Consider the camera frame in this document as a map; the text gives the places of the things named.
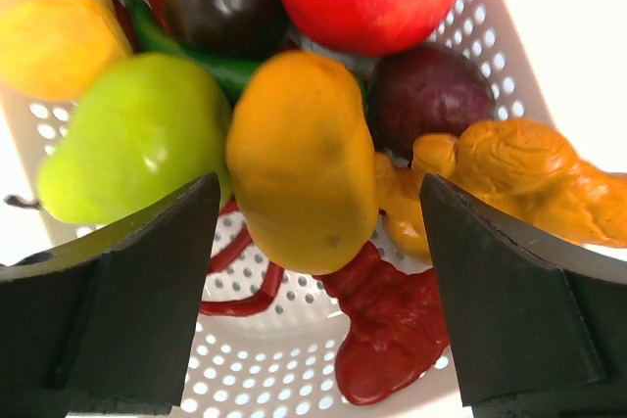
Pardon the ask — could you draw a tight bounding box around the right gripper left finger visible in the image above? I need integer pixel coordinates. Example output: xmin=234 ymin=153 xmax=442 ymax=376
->
xmin=1 ymin=174 xmax=220 ymax=417

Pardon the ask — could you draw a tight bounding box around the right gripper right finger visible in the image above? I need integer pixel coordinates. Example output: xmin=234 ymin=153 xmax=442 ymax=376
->
xmin=420 ymin=175 xmax=626 ymax=417

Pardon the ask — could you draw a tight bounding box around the red chili toy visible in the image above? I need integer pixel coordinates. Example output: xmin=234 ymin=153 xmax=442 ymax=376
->
xmin=200 ymin=213 xmax=449 ymax=406

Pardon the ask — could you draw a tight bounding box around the orange ginger toy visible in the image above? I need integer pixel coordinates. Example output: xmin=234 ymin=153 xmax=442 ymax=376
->
xmin=375 ymin=118 xmax=626 ymax=260

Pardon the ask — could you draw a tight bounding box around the white perforated basket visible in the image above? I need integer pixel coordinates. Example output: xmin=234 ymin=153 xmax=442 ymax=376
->
xmin=1 ymin=0 xmax=568 ymax=417

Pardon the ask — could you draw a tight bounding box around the green pear toy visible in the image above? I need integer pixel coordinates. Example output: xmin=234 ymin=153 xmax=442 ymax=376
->
xmin=36 ymin=53 xmax=232 ymax=225

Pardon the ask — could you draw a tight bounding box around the dark red passionfruit toy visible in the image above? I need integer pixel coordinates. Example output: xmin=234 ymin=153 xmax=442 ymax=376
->
xmin=367 ymin=42 xmax=496 ymax=160

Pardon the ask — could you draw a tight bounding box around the green chili toy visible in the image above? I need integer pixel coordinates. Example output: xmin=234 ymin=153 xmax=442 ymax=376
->
xmin=124 ymin=0 xmax=267 ymax=106

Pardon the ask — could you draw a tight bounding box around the orange toy fruit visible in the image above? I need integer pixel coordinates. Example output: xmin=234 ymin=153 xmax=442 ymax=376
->
xmin=1 ymin=0 xmax=132 ymax=102

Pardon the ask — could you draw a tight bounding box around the dark purple plum toy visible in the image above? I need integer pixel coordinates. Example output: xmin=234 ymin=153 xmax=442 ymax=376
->
xmin=165 ymin=0 xmax=289 ymax=58

